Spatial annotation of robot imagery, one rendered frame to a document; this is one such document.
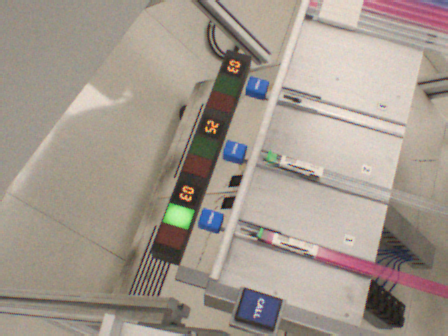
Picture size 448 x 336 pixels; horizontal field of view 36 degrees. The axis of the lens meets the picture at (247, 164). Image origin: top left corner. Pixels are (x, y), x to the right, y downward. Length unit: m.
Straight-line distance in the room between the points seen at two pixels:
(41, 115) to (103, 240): 0.81
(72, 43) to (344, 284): 0.48
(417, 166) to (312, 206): 0.62
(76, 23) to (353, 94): 0.41
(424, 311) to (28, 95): 0.97
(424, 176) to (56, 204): 0.82
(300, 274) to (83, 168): 0.84
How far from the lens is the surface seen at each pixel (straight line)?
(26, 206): 1.57
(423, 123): 1.59
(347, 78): 1.06
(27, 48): 0.92
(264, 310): 0.86
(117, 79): 1.75
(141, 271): 1.57
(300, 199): 0.96
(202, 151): 0.99
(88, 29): 0.97
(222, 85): 1.04
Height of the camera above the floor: 1.37
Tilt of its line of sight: 43 degrees down
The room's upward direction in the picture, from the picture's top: 83 degrees clockwise
